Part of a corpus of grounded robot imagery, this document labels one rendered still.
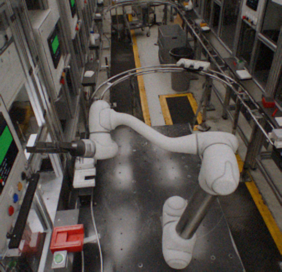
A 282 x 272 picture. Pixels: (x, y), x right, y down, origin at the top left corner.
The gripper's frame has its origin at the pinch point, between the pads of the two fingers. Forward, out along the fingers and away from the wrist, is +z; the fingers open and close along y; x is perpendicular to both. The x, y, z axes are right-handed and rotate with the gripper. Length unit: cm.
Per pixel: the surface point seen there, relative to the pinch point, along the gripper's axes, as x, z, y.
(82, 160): -4, -60, -57
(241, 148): -13, -275, -36
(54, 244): 43, -23, -33
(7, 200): 19.8, 10.5, -3.6
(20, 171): 8.0, 2.2, -11.4
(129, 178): 12, -98, -51
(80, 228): 38, -35, -28
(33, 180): 11.8, -4.7, -14.4
